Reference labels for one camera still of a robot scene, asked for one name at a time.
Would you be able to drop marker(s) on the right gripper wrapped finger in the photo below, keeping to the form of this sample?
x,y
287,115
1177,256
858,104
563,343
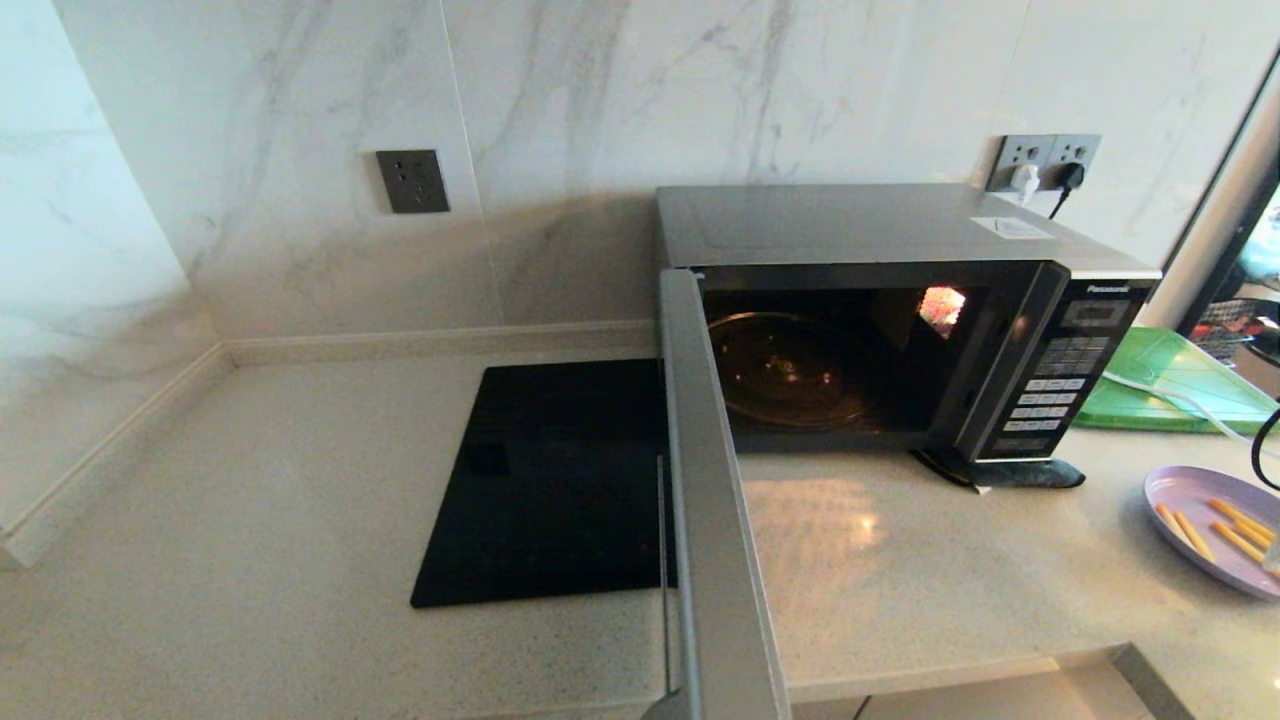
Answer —
x,y
1273,555

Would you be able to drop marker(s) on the purple plastic plate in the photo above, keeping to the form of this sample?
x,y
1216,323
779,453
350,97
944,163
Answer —
x,y
1185,485

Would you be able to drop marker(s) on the glass microwave turntable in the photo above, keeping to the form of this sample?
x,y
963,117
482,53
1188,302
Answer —
x,y
790,370

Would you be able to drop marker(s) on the silver Panasonic microwave oven body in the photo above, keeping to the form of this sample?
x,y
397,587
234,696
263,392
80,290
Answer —
x,y
840,225

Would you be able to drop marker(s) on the green plastic cutting board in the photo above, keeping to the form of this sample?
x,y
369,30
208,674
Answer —
x,y
1170,395

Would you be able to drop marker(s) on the dark grey cloth pad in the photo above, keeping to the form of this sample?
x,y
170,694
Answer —
x,y
1040,472

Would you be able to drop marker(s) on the blurry blue object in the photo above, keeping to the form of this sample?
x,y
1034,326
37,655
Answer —
x,y
1265,250

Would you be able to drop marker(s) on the beige cabinet front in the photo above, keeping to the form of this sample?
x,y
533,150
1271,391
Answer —
x,y
1000,700
830,712

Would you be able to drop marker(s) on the white power plug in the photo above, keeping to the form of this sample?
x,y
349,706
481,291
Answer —
x,y
1024,184

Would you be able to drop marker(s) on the black glass induction cooktop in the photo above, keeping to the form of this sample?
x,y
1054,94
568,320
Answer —
x,y
550,480

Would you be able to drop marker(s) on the grey wall socket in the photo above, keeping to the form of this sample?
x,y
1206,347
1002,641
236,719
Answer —
x,y
412,181
1080,148
1015,150

